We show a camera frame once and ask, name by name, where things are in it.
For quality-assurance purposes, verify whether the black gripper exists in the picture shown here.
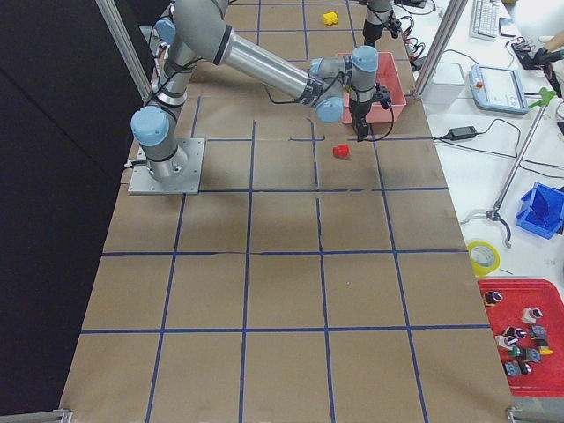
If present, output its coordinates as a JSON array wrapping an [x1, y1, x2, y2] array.
[[362, 11, 401, 47], [349, 83, 392, 142]]

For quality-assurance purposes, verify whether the red toy block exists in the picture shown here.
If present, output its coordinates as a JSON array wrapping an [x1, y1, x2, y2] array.
[[332, 144, 350, 159]]

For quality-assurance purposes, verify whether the yellow toy block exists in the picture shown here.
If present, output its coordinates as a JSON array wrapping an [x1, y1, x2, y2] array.
[[322, 11, 338, 26]]

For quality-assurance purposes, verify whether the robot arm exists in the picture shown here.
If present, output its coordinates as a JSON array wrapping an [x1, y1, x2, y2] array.
[[362, 0, 401, 47], [130, 1, 391, 194]]

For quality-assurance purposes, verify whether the pink plastic box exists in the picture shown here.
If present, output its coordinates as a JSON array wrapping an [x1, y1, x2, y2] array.
[[335, 51, 408, 125]]

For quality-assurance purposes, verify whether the white square device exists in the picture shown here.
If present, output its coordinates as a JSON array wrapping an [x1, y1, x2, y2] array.
[[423, 62, 464, 105]]

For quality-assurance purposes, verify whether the black power adapter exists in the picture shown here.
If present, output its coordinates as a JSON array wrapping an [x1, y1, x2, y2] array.
[[446, 126, 479, 141]]

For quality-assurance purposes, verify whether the white keyboard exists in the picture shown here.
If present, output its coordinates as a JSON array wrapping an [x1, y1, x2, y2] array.
[[469, 0, 501, 41]]

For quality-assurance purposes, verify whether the teach pendant tablet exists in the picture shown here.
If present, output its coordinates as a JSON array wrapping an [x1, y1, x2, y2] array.
[[469, 64, 529, 115]]

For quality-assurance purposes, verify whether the brown paper table cover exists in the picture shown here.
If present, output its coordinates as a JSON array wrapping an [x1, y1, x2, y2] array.
[[61, 0, 516, 413]]

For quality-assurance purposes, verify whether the yellow tape roll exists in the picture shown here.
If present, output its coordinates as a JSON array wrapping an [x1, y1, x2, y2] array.
[[468, 241, 501, 277]]

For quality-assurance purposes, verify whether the reacher grabber tool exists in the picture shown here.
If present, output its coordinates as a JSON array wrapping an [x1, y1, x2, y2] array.
[[459, 87, 557, 249]]

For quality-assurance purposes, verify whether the blue storage bin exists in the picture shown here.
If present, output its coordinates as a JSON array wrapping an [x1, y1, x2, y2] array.
[[516, 182, 563, 240]]

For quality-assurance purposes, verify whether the red parts tray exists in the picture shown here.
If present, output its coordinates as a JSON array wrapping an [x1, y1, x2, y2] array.
[[479, 278, 563, 397]]

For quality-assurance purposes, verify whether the aluminium frame post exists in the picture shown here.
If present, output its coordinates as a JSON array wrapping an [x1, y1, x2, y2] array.
[[412, 0, 467, 100]]

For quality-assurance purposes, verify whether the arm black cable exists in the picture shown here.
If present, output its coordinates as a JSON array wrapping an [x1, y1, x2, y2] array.
[[149, 39, 396, 143]]

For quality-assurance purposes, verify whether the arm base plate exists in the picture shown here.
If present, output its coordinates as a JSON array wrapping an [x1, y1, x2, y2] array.
[[128, 138, 205, 195]]

